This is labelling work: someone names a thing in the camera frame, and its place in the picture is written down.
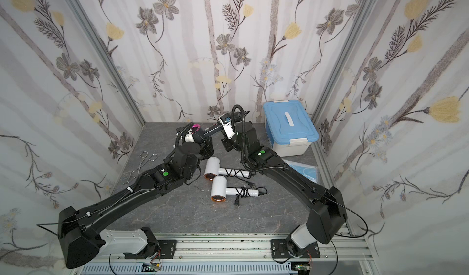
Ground dark grey pink hair dryer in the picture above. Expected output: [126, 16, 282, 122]
[186, 122, 223, 138]

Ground white hair dryer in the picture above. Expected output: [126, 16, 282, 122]
[210, 176, 260, 202]
[203, 157, 255, 181]

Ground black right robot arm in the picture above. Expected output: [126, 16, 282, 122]
[223, 121, 348, 257]

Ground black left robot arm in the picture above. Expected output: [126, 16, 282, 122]
[57, 131, 214, 269]

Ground blue lid storage box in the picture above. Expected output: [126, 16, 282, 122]
[263, 100, 319, 157]

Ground metal tongs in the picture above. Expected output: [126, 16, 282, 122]
[123, 151, 158, 185]

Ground bag of blue face masks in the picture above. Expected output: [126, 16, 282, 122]
[285, 160, 318, 183]

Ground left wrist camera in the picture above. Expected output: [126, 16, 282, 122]
[183, 128, 200, 143]

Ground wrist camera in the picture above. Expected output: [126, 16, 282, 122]
[183, 128, 200, 143]
[218, 113, 236, 140]

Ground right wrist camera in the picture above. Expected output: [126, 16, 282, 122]
[218, 113, 236, 140]

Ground aluminium mounting rail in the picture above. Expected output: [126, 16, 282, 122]
[69, 233, 378, 275]

